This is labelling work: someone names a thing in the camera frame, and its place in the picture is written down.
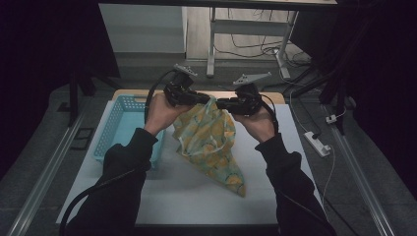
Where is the thin white cable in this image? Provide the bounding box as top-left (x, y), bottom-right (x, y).
top-left (322, 146), bottom-right (337, 206)

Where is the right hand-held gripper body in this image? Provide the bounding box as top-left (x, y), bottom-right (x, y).
top-left (233, 72), bottom-right (272, 116)

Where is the white-legged desk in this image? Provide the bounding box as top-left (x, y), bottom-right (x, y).
top-left (97, 0), bottom-right (338, 80)

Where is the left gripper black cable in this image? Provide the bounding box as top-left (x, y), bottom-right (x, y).
top-left (58, 68), bottom-right (180, 236)

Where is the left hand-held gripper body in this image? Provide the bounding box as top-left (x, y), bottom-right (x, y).
top-left (162, 63), bottom-right (199, 107)

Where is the black stand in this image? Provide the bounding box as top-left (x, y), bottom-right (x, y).
top-left (319, 73), bottom-right (351, 136)
top-left (67, 70), bottom-right (96, 128)

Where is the person's right hand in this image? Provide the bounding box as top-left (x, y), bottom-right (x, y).
top-left (231, 106), bottom-right (277, 144)

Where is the blue plastic basket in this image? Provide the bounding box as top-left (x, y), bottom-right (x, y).
top-left (92, 93), bottom-right (169, 170)

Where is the white power strip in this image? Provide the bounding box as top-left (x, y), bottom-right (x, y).
top-left (303, 131), bottom-right (332, 157)

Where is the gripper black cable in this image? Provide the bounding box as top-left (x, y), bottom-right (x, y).
top-left (58, 68), bottom-right (180, 236)
top-left (260, 93), bottom-right (328, 230)

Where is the white table mat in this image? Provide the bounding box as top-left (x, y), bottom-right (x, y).
top-left (56, 100), bottom-right (328, 226)

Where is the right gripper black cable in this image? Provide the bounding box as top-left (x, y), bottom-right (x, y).
top-left (260, 93), bottom-right (328, 230)

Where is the metal floor rail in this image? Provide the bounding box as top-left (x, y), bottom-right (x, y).
top-left (6, 111), bottom-right (88, 236)
top-left (323, 104), bottom-right (396, 236)

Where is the white panel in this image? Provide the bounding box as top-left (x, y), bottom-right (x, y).
top-left (97, 3), bottom-right (188, 54)

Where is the tangle of black floor cables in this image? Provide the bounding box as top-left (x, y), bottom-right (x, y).
top-left (214, 9), bottom-right (313, 72)

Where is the person's left hand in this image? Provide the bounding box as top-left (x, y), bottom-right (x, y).
top-left (143, 92), bottom-right (195, 137)

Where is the orange-print fabric bag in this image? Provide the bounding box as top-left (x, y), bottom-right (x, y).
top-left (172, 95), bottom-right (247, 199)

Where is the black floor plate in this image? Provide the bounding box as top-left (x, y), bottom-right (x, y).
top-left (70, 127), bottom-right (96, 151)

